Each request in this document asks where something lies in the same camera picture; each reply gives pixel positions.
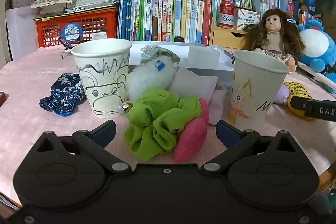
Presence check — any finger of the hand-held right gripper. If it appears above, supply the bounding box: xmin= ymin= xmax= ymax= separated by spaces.
xmin=290 ymin=96 xmax=308 ymax=118

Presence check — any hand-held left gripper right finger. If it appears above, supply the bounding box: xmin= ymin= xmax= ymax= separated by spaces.
xmin=201 ymin=120 xmax=302 ymax=174

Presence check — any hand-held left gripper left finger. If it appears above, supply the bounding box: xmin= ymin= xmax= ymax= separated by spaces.
xmin=34 ymin=120 xmax=132 ymax=174

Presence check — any yellow sequin soft toy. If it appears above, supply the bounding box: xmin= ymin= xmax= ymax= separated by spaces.
xmin=283 ymin=81 xmax=319 ymax=121

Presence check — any blue brocade pouch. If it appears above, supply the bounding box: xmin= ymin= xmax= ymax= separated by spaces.
xmin=39 ymin=73 xmax=85 ymax=117

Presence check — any grey storage box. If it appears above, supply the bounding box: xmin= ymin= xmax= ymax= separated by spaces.
xmin=130 ymin=44 xmax=235 ymax=84

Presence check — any small gold bell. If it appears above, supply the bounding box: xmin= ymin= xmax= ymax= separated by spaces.
xmin=115 ymin=101 xmax=133 ymax=115

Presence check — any pink felt scrunchie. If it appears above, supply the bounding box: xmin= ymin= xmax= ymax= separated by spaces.
xmin=173 ymin=98 xmax=210 ymax=163

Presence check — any paper cup with cat drawing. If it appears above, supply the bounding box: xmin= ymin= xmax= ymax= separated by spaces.
xmin=227 ymin=50 xmax=290 ymax=130

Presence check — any green scrunchie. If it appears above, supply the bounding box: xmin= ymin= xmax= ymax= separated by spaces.
xmin=124 ymin=88 xmax=202 ymax=162

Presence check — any paper cup with mouse drawing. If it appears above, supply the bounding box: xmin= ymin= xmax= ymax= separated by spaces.
xmin=71 ymin=38 xmax=133 ymax=119

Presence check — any pale lilac cloth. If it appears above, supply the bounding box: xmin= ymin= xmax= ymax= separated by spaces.
xmin=168 ymin=67 xmax=219 ymax=104

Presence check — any blue plush toy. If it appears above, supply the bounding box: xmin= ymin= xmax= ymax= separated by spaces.
xmin=297 ymin=19 xmax=336 ymax=94

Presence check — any white fluffy plush toy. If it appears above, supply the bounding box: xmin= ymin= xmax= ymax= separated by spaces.
xmin=125 ymin=45 xmax=180 ymax=101

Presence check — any brown-haired doll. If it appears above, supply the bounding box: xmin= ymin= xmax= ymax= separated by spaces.
xmin=241 ymin=9 xmax=306 ymax=74

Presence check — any wooden drawer box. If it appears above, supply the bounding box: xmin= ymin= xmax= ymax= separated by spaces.
xmin=209 ymin=25 xmax=249 ymax=50

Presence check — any miniature black bicycle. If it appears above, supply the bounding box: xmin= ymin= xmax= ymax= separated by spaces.
xmin=58 ymin=38 xmax=75 ymax=59

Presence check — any white card box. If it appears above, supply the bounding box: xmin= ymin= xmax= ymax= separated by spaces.
xmin=233 ymin=7 xmax=260 ymax=31

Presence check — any red plastic crate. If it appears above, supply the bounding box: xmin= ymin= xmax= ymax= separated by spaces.
xmin=34 ymin=7 xmax=118 ymax=48

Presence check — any red drink can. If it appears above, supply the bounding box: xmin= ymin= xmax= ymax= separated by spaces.
xmin=218 ymin=0 xmax=236 ymax=29

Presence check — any row of tall children's books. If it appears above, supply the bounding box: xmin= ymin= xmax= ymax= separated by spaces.
xmin=117 ymin=0 xmax=213 ymax=44

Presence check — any white board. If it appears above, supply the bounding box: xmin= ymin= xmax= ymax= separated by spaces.
xmin=5 ymin=6 xmax=40 ymax=62

